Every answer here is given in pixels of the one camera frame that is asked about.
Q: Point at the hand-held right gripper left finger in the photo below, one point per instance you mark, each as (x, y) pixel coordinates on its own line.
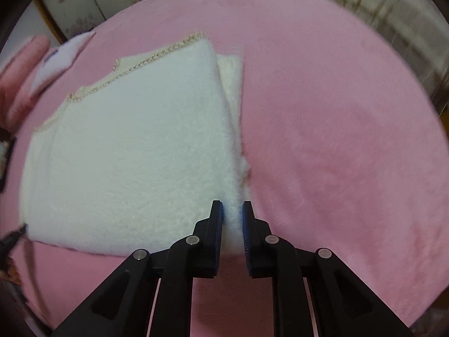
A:
(219, 231)

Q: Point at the white fluffy cardigan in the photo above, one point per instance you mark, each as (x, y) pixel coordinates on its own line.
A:
(122, 147)

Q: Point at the pink bed blanket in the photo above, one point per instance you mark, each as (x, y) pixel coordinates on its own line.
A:
(333, 147)

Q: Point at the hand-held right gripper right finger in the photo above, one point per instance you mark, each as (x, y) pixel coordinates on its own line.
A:
(247, 231)

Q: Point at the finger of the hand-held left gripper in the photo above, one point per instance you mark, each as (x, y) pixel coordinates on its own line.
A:
(12, 238)

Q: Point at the folded pink quilt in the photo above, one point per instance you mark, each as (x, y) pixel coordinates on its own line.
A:
(21, 84)

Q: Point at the floral panel wardrobe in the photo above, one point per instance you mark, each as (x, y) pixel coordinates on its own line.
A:
(87, 0)

